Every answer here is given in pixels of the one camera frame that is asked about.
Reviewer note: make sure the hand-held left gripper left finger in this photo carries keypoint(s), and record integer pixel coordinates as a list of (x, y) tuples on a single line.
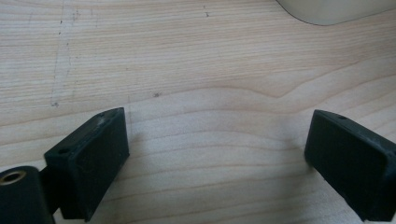
[(90, 161)]

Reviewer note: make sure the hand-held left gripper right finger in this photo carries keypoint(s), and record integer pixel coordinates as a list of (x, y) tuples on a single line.
[(348, 161)]

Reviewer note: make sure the cream plastic container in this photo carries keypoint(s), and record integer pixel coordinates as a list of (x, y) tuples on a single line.
[(336, 11)]

